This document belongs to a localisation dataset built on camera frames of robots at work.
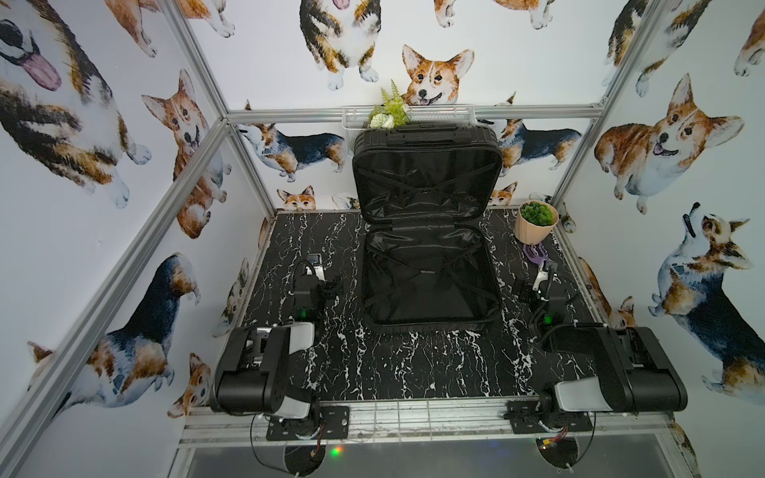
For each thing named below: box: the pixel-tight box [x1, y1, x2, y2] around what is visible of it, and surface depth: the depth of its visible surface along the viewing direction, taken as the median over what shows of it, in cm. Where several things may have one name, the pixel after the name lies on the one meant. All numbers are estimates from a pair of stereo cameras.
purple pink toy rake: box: [523, 242, 548, 268], surface depth 109 cm
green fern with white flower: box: [368, 78, 411, 130], surface depth 85 cm
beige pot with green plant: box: [513, 200, 560, 245], surface depth 108 cm
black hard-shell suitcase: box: [352, 123, 504, 336], surface depth 98 cm
